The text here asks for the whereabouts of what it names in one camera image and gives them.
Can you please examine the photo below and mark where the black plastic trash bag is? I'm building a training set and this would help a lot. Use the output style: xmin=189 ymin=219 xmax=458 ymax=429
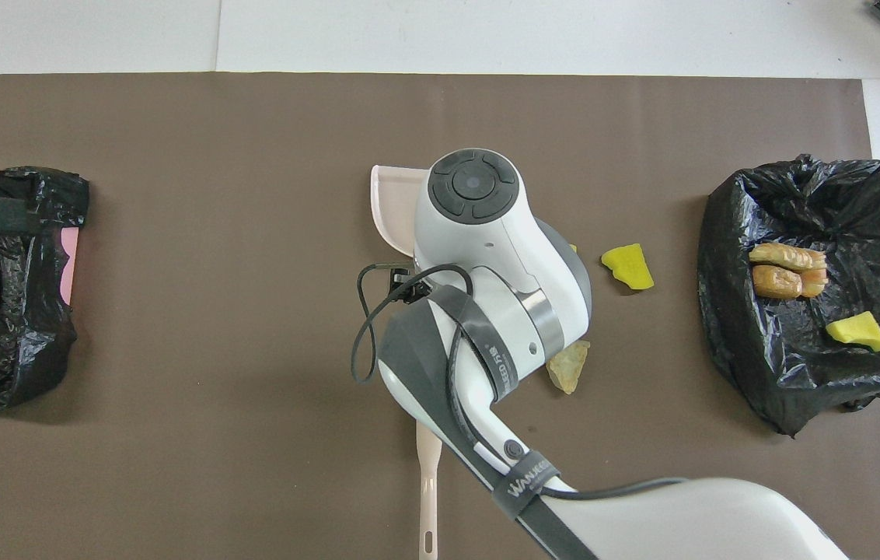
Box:
xmin=697 ymin=153 xmax=880 ymax=436
xmin=0 ymin=166 xmax=90 ymax=411

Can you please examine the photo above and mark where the beige handled dust brush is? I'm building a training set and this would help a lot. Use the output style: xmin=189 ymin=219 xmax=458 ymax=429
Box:
xmin=415 ymin=420 xmax=443 ymax=560

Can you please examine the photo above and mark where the yellow sponge wedge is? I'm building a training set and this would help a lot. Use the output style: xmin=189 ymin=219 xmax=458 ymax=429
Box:
xmin=826 ymin=311 xmax=880 ymax=352

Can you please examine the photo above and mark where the brown sponge chunk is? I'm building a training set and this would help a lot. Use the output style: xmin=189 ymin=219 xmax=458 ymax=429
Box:
xmin=751 ymin=264 xmax=804 ymax=300

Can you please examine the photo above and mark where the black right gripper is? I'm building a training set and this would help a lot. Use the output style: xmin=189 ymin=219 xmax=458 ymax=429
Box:
xmin=391 ymin=268 xmax=435 ymax=303

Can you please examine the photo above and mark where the beige plastic dustpan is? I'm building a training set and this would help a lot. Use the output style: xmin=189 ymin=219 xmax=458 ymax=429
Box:
xmin=370 ymin=163 xmax=433 ymax=257

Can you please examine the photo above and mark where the pink plastic bin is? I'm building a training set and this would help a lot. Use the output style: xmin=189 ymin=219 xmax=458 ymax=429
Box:
xmin=58 ymin=228 xmax=81 ymax=306

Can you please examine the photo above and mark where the brown table mat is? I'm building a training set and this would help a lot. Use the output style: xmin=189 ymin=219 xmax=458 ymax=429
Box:
xmin=0 ymin=72 xmax=880 ymax=560

